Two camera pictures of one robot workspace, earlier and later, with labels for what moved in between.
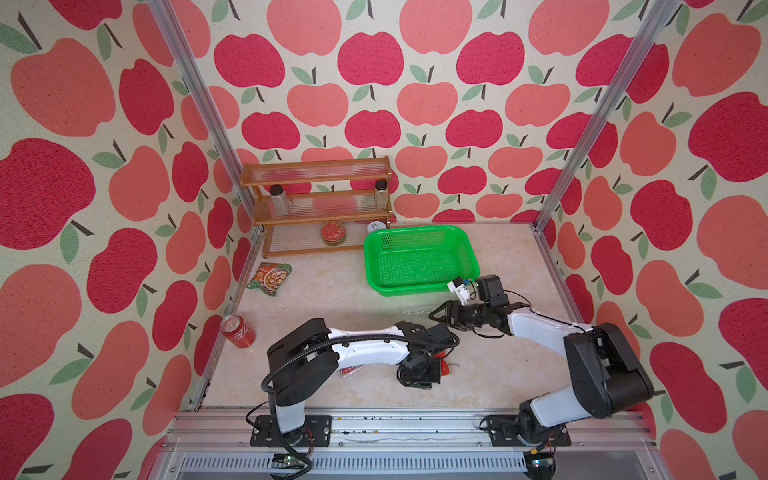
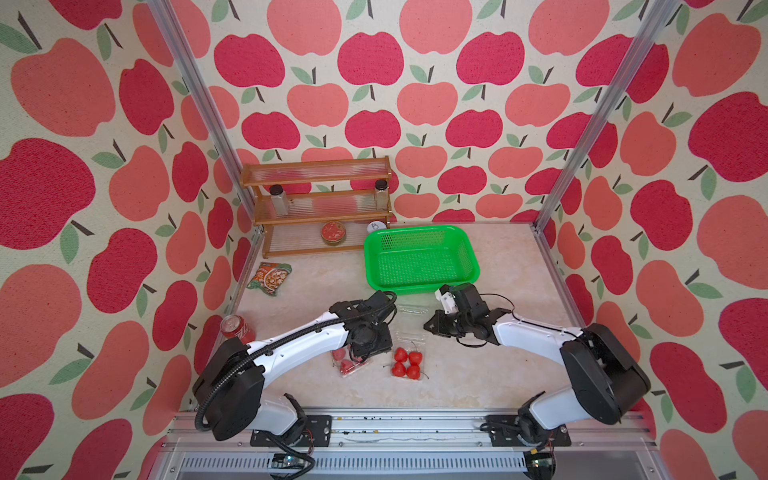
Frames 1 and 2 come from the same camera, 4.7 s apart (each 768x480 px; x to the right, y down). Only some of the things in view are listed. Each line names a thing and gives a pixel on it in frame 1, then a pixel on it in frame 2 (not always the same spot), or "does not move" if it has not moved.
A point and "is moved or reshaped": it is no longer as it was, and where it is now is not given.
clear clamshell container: [444, 357] is moved or reshaped
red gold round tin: [333, 233] does not move
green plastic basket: [410, 261] does not move
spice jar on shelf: [382, 195] does not move
